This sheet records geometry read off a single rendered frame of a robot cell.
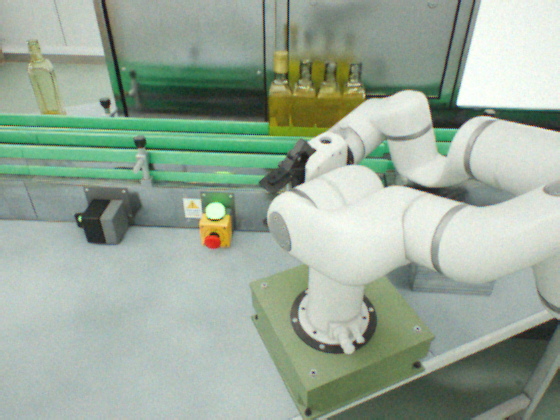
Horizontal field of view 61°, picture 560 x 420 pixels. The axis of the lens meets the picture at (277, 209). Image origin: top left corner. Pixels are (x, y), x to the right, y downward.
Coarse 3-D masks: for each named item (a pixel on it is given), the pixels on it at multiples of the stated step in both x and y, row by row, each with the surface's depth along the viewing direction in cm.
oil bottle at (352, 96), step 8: (344, 88) 112; (352, 88) 111; (360, 88) 111; (344, 96) 112; (352, 96) 111; (360, 96) 111; (344, 104) 113; (352, 104) 112; (360, 104) 112; (344, 112) 114
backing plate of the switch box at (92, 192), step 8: (88, 192) 118; (96, 192) 118; (104, 192) 118; (112, 192) 117; (120, 192) 117; (88, 200) 119; (120, 200) 119; (128, 200) 118; (128, 208) 120; (128, 216) 122; (128, 224) 123
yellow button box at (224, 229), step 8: (232, 216) 118; (200, 224) 113; (208, 224) 112; (216, 224) 112; (224, 224) 112; (232, 224) 119; (200, 232) 114; (208, 232) 114; (216, 232) 113; (224, 232) 113; (232, 232) 119; (224, 240) 115
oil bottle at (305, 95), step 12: (300, 84) 112; (312, 84) 113; (300, 96) 112; (312, 96) 112; (300, 108) 114; (312, 108) 114; (300, 120) 116; (312, 120) 116; (300, 132) 118; (312, 132) 118
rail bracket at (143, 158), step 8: (136, 136) 109; (144, 136) 109; (136, 144) 108; (144, 144) 109; (144, 152) 110; (144, 160) 110; (136, 168) 107; (144, 168) 112; (144, 176) 114; (152, 176) 115; (144, 184) 114; (152, 184) 115
